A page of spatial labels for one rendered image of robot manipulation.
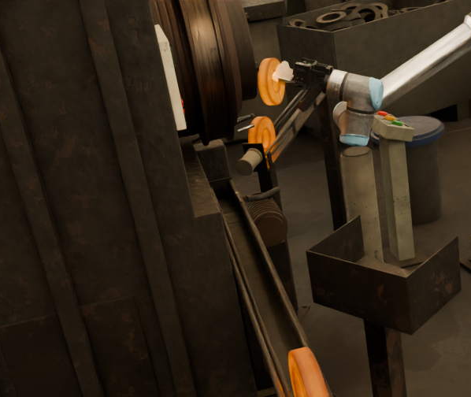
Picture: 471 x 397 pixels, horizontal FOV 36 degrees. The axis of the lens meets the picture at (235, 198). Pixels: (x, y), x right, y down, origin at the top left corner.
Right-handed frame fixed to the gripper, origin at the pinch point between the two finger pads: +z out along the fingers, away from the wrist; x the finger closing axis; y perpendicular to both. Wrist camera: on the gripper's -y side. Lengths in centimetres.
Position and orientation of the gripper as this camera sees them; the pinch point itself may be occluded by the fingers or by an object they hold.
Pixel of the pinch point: (271, 76)
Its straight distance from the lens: 238.9
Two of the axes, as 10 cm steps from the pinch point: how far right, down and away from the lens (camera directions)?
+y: 0.8, -8.6, -5.0
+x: -4.2, 4.2, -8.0
